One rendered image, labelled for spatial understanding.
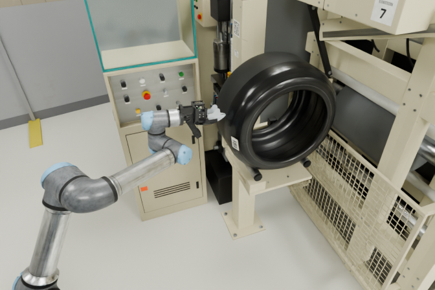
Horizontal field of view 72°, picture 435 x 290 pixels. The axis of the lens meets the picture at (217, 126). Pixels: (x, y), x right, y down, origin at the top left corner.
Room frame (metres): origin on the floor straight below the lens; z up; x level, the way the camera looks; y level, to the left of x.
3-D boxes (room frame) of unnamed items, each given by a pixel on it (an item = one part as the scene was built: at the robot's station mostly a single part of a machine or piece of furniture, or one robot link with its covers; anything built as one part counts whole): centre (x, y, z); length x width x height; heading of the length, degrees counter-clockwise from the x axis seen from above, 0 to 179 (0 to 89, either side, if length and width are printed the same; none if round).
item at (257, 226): (1.53, -0.17, 0.01); 0.27 x 0.27 x 0.02; 18
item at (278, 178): (1.29, -0.27, 0.80); 0.37 x 0.36 x 0.02; 108
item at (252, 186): (1.25, -0.14, 0.83); 0.36 x 0.09 x 0.06; 18
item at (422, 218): (1.18, -0.66, 0.65); 0.90 x 0.02 x 0.70; 18
